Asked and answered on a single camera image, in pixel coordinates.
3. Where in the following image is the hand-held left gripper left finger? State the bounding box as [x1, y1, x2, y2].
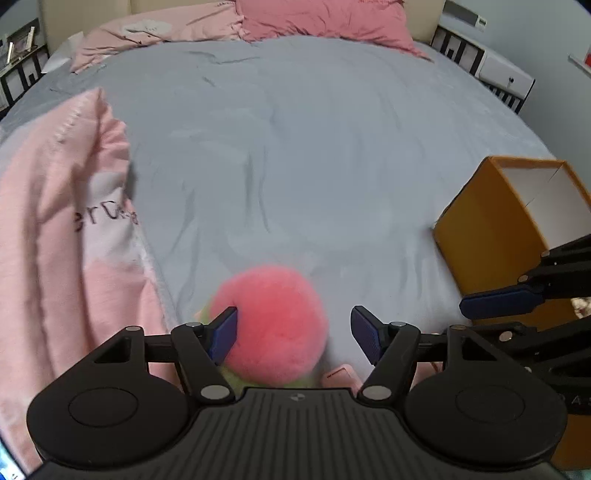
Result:
[92, 306, 239, 407]

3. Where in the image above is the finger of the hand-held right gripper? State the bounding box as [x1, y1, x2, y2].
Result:
[459, 234, 591, 320]
[466, 318, 591, 366]

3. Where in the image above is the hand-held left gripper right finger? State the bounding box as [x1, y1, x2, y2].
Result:
[349, 305, 509, 408]

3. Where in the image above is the pink plush ball toy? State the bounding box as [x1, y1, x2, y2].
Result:
[194, 265, 329, 388]

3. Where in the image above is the orange cardboard box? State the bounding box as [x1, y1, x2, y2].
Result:
[433, 156, 591, 472]

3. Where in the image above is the small pink case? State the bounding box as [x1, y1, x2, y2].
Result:
[322, 364, 363, 393]

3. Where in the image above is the pink white quilt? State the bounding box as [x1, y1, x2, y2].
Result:
[0, 88, 181, 472]

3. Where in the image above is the white black nightstand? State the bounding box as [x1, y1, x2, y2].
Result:
[431, 25, 536, 114]
[0, 44, 49, 116]

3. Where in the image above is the smartphone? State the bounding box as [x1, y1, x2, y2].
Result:
[0, 440, 26, 480]

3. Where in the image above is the light pink pillow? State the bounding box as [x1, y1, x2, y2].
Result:
[69, 2, 245, 75]

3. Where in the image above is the dark pink pillow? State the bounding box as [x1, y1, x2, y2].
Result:
[235, 0, 432, 61]

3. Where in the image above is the beige padded headboard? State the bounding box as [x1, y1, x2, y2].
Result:
[39, 0, 446, 47]

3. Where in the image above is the photo frame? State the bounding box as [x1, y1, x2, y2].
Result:
[4, 27, 38, 62]

